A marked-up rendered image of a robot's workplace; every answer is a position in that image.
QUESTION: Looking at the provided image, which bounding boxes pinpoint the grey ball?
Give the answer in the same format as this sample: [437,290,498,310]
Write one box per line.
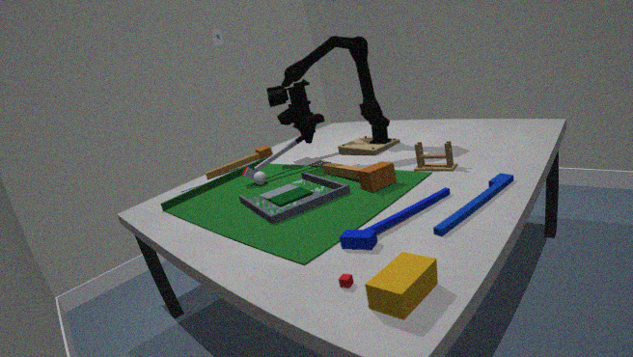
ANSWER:
[254,172,267,184]

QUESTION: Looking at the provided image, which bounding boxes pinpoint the small red cube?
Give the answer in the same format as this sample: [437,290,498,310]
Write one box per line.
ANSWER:
[339,274,354,288]

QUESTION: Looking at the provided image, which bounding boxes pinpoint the green flat mat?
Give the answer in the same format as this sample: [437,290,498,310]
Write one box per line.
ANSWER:
[163,163,432,265]

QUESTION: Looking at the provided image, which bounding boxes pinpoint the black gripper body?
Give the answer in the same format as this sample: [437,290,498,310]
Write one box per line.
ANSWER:
[288,98,325,126]

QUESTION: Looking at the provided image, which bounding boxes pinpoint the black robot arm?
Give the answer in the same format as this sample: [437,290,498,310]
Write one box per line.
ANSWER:
[266,36,392,144]

